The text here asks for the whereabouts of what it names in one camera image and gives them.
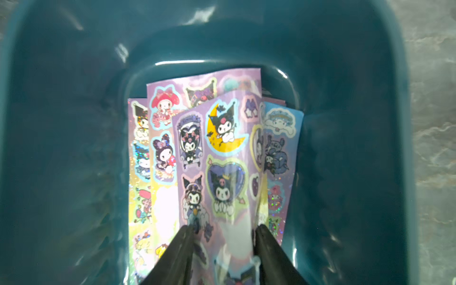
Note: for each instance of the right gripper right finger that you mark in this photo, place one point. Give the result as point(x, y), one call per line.
point(275, 268)

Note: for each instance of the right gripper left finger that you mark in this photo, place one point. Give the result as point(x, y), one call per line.
point(174, 267)

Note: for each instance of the purple Kuromi sticker sheet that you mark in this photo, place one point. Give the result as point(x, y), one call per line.
point(219, 151)

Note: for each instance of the blue glitter sticker sheet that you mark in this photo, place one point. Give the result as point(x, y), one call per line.
point(282, 128)

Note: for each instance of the dark teal storage box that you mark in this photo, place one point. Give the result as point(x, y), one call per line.
point(68, 67)

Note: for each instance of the pink sticker sheet in box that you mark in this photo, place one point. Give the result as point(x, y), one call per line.
point(141, 254)

